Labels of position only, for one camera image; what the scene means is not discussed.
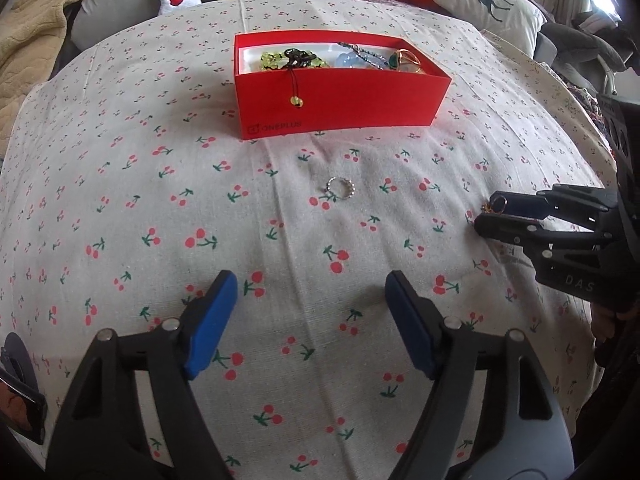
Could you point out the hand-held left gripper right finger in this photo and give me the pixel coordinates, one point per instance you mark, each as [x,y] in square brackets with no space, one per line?
[412,325]

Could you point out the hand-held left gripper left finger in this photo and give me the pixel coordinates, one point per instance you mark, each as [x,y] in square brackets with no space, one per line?
[210,325]

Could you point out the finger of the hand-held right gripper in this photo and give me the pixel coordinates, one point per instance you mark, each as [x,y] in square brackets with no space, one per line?
[505,227]
[525,205]

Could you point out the red cardboard box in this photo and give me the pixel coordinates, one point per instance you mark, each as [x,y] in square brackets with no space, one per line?
[340,105]

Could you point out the black beaded charm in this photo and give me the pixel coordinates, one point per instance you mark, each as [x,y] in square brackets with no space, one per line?
[295,57]

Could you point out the person's right hand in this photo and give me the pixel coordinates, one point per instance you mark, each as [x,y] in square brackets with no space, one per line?
[605,327]

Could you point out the floral patterned quilt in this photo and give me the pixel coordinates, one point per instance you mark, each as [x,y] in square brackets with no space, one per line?
[585,95]

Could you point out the cherry print bedsheet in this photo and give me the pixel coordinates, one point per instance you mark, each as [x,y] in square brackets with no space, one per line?
[150,185]

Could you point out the grey chair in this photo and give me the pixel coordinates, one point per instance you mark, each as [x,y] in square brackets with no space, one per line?
[575,40]

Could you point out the white deer print pillow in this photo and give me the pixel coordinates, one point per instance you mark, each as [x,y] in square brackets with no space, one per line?
[500,15]

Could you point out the dark glossy object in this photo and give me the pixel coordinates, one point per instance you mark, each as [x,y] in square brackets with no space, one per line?
[20,400]

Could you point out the beige quilted blanket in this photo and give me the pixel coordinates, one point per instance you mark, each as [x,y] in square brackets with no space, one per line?
[30,50]

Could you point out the grey pillow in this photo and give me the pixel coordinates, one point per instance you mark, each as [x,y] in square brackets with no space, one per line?
[100,15]

